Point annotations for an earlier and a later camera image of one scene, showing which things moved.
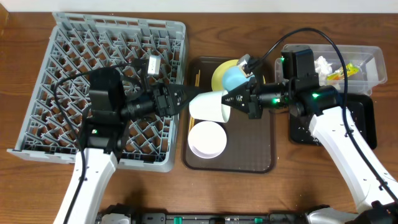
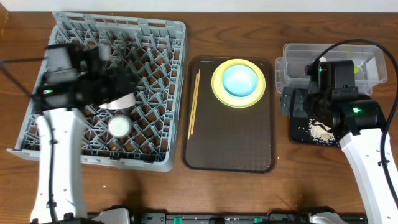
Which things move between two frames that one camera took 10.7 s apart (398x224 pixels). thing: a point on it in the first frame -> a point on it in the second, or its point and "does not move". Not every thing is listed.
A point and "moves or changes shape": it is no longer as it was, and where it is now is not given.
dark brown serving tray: [250, 147] does not move
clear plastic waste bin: [370, 60] does not move
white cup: [208, 106] moves or changes shape
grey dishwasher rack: [76, 43] does not move
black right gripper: [250, 103] -> [299, 95]
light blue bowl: [234, 76] does not move
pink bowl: [207, 139] moves or changes shape
